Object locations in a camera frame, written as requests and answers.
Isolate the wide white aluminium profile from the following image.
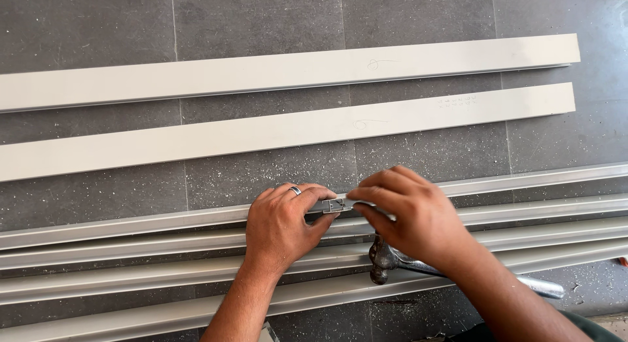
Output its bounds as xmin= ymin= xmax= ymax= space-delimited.
xmin=0 ymin=82 xmax=577 ymax=183
xmin=0 ymin=34 xmax=581 ymax=113

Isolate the small metal corner bracket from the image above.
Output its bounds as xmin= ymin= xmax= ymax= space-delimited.
xmin=308 ymin=197 xmax=355 ymax=215

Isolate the narrow aluminium profile rail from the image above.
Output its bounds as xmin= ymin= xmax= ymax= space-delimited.
xmin=0 ymin=216 xmax=628 ymax=306
xmin=0 ymin=238 xmax=628 ymax=342
xmin=0 ymin=193 xmax=628 ymax=271
xmin=0 ymin=162 xmax=628 ymax=251

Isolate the person's left hand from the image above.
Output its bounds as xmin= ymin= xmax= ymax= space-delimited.
xmin=244 ymin=183 xmax=340 ymax=279

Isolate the person's right hand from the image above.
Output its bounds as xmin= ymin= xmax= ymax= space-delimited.
xmin=346 ymin=165 xmax=480 ymax=277

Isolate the small metal offcut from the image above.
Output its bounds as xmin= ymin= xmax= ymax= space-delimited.
xmin=259 ymin=322 xmax=281 ymax=342

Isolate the steel hammer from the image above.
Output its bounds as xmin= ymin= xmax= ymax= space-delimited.
xmin=369 ymin=231 xmax=566 ymax=300

